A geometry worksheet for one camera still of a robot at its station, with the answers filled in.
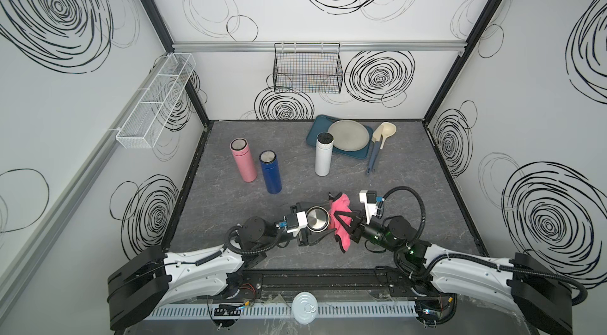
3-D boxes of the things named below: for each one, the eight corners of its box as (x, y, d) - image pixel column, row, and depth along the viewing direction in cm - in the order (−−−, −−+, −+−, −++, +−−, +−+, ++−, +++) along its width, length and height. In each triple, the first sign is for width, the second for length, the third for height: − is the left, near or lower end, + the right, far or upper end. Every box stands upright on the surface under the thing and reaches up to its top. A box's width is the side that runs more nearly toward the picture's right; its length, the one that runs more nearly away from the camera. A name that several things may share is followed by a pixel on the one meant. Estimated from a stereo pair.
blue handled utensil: (363, 172, 102) (365, 169, 100) (373, 127, 120) (375, 123, 118) (374, 175, 101) (375, 172, 99) (382, 129, 119) (384, 125, 117)
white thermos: (315, 176, 101) (316, 145, 85) (314, 164, 106) (316, 131, 89) (330, 176, 101) (334, 145, 85) (329, 164, 106) (333, 131, 89)
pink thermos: (241, 182, 100) (228, 151, 83) (243, 169, 104) (231, 137, 87) (256, 182, 100) (246, 151, 83) (258, 169, 104) (249, 137, 87)
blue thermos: (266, 193, 97) (257, 163, 80) (267, 182, 100) (259, 150, 83) (281, 193, 97) (275, 163, 80) (282, 182, 100) (277, 150, 83)
